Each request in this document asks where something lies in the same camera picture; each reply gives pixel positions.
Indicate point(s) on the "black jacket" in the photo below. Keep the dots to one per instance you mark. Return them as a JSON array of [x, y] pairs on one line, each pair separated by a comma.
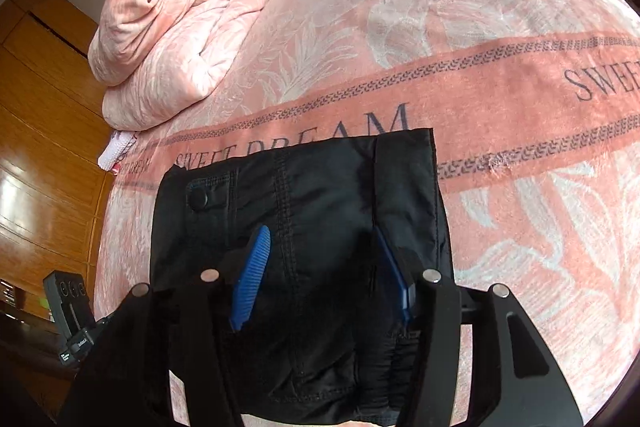
[[310, 207]]

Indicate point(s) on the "folded pink quilt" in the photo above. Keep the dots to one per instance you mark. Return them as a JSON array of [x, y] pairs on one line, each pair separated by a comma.
[[175, 32]]

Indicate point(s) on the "white pink knitted cloth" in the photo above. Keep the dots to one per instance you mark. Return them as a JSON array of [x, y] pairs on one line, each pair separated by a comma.
[[116, 152]]

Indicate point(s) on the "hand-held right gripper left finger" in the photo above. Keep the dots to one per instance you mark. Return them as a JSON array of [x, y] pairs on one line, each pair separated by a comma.
[[252, 272]]

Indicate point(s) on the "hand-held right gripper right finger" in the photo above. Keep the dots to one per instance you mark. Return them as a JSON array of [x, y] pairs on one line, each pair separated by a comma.
[[396, 279]]

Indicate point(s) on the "pink floral bed blanket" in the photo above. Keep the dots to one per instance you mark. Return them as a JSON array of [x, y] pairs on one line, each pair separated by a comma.
[[500, 82]]

